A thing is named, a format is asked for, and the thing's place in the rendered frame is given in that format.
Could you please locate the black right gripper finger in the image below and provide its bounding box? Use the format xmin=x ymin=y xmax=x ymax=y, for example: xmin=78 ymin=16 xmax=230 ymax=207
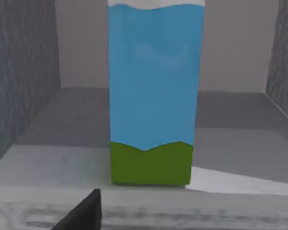
xmin=50 ymin=188 xmax=102 ymax=230

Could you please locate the grey cabinet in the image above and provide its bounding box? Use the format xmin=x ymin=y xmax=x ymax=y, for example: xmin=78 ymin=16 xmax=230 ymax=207
xmin=0 ymin=0 xmax=288 ymax=230

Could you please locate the blue and green carton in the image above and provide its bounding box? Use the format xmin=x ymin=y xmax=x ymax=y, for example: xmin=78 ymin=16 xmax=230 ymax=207
xmin=107 ymin=0 xmax=205 ymax=186

